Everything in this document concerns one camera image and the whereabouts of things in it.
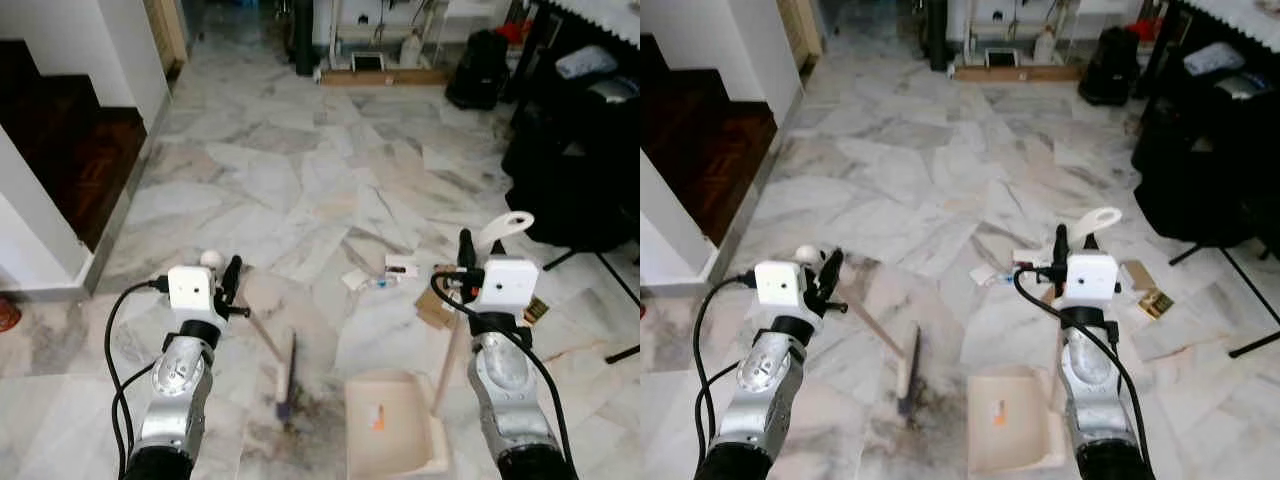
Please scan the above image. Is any cream long handled dustpan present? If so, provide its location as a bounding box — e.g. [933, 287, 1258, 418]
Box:
[345, 211, 535, 479]
[966, 207, 1123, 476]

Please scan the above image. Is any wooden floor plank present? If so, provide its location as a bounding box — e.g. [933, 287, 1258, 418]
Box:
[320, 67, 451, 87]
[953, 64, 1084, 83]

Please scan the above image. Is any large black fabric bag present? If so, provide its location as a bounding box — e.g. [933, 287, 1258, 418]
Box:
[500, 45, 641, 253]
[1132, 40, 1280, 247]

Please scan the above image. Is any black tripod stand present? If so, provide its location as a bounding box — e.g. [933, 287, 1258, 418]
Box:
[1168, 240, 1280, 359]
[545, 248, 641, 366]

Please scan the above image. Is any dark wooden staircase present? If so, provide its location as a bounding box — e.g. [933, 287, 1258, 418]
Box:
[0, 40, 149, 253]
[640, 35, 779, 248]

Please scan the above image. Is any black backpack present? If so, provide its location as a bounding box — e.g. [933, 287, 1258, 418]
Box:
[1077, 25, 1143, 107]
[445, 29, 512, 111]

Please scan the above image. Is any grey plastic bag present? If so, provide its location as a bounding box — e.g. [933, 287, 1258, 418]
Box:
[1183, 42, 1246, 77]
[555, 45, 619, 81]

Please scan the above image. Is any white metal rack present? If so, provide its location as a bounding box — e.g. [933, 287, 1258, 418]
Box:
[945, 0, 1086, 69]
[312, 0, 451, 73]

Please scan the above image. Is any black upright cylinder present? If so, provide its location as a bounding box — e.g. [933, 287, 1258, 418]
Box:
[925, 0, 949, 73]
[291, 0, 319, 78]

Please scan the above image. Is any white quilted table cover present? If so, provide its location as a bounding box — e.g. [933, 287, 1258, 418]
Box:
[1180, 0, 1280, 51]
[548, 0, 641, 47]

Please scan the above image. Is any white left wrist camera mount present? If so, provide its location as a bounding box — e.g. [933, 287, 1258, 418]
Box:
[753, 260, 807, 307]
[167, 266, 217, 312]

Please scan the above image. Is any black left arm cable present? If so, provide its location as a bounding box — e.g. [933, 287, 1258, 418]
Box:
[691, 274, 759, 471]
[104, 279, 171, 479]

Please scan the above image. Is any wooden door frame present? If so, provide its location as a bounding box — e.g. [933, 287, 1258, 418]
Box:
[778, 0, 824, 69]
[143, 0, 191, 73]

